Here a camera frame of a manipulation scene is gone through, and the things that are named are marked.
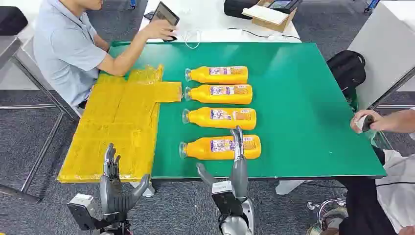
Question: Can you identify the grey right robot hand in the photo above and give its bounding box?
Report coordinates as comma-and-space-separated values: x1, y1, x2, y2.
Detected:
196, 125, 249, 202

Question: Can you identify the person's right hand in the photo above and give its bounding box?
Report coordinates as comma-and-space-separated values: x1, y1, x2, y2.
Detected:
140, 19, 178, 42
350, 109, 386, 134

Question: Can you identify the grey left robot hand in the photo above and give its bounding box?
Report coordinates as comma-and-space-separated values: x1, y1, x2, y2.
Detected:
99, 143, 151, 215

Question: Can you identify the black and white handheld device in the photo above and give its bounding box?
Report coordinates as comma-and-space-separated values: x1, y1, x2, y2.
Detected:
355, 114, 376, 133

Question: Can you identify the black tablet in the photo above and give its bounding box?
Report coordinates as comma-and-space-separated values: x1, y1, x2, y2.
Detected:
151, 1, 180, 26

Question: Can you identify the orange drink bottle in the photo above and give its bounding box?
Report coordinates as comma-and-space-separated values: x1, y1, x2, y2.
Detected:
185, 66, 249, 85
179, 134, 262, 161
184, 84, 253, 105
182, 107, 257, 131

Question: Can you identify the white table foot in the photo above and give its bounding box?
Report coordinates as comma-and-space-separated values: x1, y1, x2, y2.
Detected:
129, 181, 156, 198
276, 180, 306, 196

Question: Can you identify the yellow sheet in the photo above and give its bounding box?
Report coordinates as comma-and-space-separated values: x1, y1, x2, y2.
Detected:
56, 64, 183, 184

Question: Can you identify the black backpack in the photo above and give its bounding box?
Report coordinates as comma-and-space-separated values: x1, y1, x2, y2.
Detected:
326, 50, 367, 98

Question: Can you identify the white side table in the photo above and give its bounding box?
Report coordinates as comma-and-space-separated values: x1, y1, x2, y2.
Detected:
346, 0, 415, 111

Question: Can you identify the black bag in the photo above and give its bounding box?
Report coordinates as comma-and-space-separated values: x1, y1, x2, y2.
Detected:
224, 0, 260, 20

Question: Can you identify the green table mat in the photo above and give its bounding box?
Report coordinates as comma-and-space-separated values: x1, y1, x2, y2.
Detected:
108, 41, 388, 180

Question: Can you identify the person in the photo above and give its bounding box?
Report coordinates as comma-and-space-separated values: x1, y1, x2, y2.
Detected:
319, 108, 415, 235
33, 0, 178, 109

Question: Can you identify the chrome chair base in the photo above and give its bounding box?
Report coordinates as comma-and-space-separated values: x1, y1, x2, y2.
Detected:
306, 198, 349, 235

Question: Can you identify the white foam sheet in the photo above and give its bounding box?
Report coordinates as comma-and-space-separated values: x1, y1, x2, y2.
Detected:
242, 4, 290, 26

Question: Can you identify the cardboard box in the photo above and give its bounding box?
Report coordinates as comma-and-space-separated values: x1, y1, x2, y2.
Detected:
251, 0, 297, 33

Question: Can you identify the black device with screen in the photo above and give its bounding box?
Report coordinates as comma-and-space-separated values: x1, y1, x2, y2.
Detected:
267, 0, 304, 14

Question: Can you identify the black cushion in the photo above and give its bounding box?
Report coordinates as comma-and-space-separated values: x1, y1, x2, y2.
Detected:
0, 5, 29, 36

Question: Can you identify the steel table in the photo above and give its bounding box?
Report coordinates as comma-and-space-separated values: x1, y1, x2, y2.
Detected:
0, 35, 82, 204

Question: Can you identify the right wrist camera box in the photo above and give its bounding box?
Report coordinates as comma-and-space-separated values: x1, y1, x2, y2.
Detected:
211, 181, 244, 218

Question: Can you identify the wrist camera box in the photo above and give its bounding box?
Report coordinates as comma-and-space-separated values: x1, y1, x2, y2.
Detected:
67, 193, 98, 231
211, 181, 244, 218

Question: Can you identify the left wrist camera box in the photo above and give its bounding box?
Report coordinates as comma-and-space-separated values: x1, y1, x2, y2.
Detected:
67, 193, 98, 231

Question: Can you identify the white cable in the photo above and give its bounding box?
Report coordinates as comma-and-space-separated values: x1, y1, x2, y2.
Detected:
180, 29, 202, 49

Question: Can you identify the black floor cable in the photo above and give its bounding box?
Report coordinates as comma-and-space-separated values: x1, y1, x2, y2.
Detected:
303, 180, 349, 189

